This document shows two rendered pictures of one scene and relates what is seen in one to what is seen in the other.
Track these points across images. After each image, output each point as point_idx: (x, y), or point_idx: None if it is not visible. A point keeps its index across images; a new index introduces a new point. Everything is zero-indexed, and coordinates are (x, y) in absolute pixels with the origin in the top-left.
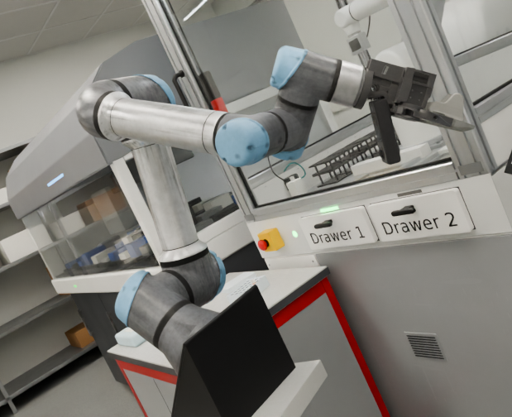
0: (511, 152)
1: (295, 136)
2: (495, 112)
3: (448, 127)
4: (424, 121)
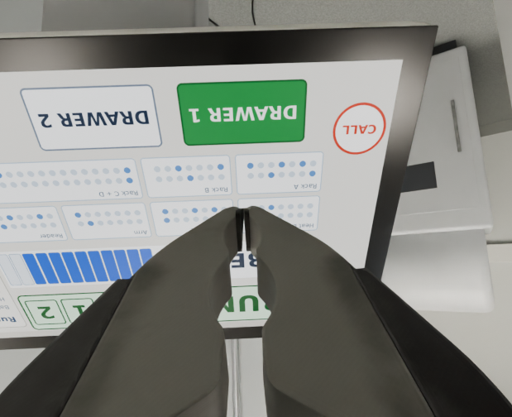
0: (418, 90)
1: None
2: None
3: (219, 257)
4: (298, 405)
